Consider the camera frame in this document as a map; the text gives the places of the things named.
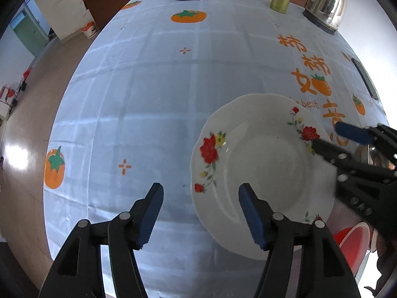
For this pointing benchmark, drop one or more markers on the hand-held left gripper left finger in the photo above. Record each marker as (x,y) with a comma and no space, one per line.
(149,217)

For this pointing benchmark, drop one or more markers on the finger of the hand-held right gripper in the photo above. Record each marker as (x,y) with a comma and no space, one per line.
(350,132)
(328,150)

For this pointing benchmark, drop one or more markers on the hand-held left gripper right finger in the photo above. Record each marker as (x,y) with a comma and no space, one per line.
(252,217)

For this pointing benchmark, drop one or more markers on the stainless steel bowl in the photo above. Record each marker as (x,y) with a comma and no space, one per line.
(370,158)

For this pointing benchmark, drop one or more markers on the white plate with red flowers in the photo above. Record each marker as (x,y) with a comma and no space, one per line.
(263,167)

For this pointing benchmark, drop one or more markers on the black smartphone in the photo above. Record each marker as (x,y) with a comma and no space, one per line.
(366,79)

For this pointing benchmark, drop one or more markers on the steel electric kettle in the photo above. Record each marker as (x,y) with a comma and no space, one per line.
(328,6)

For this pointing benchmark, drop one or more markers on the persimmon print tablecloth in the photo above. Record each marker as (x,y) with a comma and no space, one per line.
(139,83)

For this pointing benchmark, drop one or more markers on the red folding chair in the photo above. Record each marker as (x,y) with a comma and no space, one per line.
(9,94)

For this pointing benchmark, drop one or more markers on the red floor object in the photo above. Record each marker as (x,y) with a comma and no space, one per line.
(27,74)

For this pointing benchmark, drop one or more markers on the white plastic bucket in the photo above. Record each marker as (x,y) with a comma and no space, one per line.
(90,31)

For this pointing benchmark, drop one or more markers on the green door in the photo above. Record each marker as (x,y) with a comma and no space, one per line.
(29,35)

